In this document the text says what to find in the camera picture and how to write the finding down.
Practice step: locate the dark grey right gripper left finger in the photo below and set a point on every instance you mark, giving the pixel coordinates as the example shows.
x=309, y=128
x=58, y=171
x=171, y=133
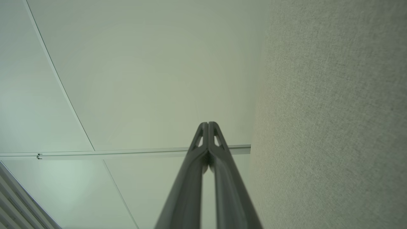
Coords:
x=184, y=190

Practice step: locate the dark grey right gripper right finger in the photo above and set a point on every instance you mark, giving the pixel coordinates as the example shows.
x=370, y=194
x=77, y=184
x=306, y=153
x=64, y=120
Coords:
x=232, y=197

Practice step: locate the small metal latch hook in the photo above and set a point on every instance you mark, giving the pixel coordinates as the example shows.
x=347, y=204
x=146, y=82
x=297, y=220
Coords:
x=39, y=156

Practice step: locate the grey window blind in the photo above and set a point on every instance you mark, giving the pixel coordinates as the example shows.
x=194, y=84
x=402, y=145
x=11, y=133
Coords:
x=16, y=203

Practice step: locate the grey partition post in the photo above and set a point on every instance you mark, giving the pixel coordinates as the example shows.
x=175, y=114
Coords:
x=127, y=153

